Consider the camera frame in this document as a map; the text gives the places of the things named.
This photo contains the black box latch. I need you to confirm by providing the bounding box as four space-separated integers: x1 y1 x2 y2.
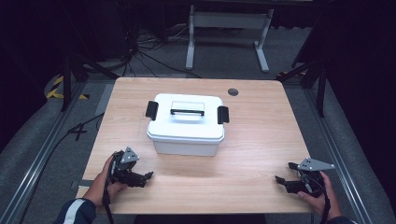
145 100 160 121
217 105 231 125

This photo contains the white metal desk frame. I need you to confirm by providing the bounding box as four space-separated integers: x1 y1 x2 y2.
185 4 276 74

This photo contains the yellow black hazard tape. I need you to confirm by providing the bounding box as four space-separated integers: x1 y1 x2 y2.
46 75 91 101

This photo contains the white box lid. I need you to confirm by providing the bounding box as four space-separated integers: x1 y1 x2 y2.
147 92 226 145

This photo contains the aluminium floor rail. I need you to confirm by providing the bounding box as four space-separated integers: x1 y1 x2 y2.
0 79 89 224
302 87 373 224

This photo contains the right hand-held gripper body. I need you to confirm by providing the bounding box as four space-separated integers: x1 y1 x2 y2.
286 157 336 199

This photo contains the black gripper strap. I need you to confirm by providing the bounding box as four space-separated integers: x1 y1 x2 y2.
102 160 116 224
319 181 332 224

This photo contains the white plastic storage box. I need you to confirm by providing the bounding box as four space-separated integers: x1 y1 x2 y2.
151 136 222 158

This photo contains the bundle of black floor cables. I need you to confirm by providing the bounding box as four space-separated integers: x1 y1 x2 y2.
120 17 204 79

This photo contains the black lid handle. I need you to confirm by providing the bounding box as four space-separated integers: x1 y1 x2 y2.
169 108 205 118

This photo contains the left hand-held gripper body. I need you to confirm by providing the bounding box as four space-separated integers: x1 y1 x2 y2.
108 147 140 185

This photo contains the black right gripper strap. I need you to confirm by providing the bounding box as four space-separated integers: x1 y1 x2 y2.
319 181 332 224

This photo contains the grey tape strip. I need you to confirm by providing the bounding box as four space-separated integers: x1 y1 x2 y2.
69 179 94 189

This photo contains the black floor cable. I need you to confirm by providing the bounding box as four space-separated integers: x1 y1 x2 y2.
18 112 106 224

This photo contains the person's left hand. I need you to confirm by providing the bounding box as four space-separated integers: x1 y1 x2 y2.
82 152 129 208

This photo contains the person's right hand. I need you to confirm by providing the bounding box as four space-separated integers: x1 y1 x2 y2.
296 170 343 221

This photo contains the black left gripper strap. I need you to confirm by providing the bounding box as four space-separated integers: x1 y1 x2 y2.
102 160 116 224

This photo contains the black metal stand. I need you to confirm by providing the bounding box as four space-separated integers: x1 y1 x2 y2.
59 50 120 112
276 59 330 119

